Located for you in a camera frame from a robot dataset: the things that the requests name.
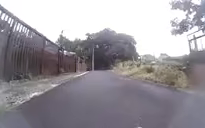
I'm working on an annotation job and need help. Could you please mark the pale pole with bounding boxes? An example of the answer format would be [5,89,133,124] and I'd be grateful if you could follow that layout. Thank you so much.
[91,46,96,72]

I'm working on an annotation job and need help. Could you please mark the group of dark trees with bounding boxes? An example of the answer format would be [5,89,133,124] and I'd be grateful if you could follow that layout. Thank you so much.
[55,27,140,71]

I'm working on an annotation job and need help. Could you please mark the dark grey asphalt road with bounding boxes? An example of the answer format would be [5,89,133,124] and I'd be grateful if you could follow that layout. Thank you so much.
[0,69,205,128]

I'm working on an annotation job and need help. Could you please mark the dry grass and bushes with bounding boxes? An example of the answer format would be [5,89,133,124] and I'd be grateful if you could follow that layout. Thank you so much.
[112,59,190,89]

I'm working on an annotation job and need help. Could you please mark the distant buildings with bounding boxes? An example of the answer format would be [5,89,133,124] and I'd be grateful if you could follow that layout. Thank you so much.
[139,52,188,66]

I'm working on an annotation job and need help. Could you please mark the grey metal bar fence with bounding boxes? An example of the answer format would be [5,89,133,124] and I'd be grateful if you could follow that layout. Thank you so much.
[0,0,61,82]

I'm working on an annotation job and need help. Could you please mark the grey gravel concrete verge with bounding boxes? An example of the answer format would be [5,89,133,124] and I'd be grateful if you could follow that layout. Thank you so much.
[0,70,90,112]

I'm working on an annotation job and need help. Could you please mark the metal railing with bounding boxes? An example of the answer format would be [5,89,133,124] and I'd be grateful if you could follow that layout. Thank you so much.
[186,27,205,53]

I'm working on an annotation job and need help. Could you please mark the tree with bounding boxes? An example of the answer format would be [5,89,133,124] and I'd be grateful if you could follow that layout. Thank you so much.
[169,0,205,36]

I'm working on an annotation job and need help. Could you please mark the brown wall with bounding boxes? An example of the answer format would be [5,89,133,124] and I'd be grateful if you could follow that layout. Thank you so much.
[58,49,88,74]

